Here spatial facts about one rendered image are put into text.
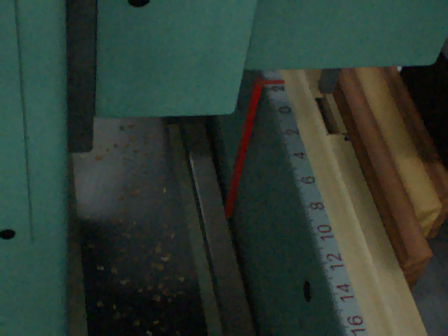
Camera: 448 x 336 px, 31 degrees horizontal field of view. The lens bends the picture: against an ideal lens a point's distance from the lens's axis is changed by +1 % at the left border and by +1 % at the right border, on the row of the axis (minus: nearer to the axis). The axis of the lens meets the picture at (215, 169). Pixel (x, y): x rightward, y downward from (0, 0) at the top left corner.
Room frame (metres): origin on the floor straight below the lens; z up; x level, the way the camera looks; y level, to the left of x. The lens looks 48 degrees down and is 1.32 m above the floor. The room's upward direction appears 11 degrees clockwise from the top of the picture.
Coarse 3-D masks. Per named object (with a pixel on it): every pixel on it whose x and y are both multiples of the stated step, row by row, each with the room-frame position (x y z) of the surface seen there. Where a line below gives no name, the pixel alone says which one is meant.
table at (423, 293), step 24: (240, 120) 0.43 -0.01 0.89; (240, 192) 0.40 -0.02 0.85; (264, 192) 0.36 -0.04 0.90; (264, 216) 0.35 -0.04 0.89; (264, 240) 0.34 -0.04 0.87; (432, 240) 0.35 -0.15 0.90; (264, 264) 0.33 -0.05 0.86; (432, 264) 0.33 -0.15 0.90; (264, 288) 0.32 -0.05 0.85; (288, 288) 0.29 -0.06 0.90; (432, 288) 0.31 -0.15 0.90; (288, 312) 0.28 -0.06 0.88; (432, 312) 0.29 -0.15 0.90
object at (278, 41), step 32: (288, 0) 0.37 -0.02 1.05; (320, 0) 0.37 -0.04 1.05; (352, 0) 0.38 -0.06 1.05; (384, 0) 0.39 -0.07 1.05; (416, 0) 0.39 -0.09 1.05; (256, 32) 0.36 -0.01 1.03; (288, 32) 0.37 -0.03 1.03; (320, 32) 0.37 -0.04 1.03; (352, 32) 0.38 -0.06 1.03; (384, 32) 0.39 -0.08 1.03; (416, 32) 0.39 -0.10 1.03; (256, 64) 0.36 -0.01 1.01; (288, 64) 0.37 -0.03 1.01; (320, 64) 0.38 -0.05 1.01; (352, 64) 0.38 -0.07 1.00; (384, 64) 0.39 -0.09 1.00; (416, 64) 0.40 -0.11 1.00
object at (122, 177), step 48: (96, 144) 0.46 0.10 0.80; (144, 144) 0.47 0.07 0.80; (96, 192) 0.41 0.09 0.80; (144, 192) 0.42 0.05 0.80; (192, 192) 0.43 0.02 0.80; (96, 240) 0.36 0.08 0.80; (144, 240) 0.37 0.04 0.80; (192, 240) 0.38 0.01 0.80; (96, 288) 0.32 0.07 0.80; (144, 288) 0.33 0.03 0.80; (192, 288) 0.34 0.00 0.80
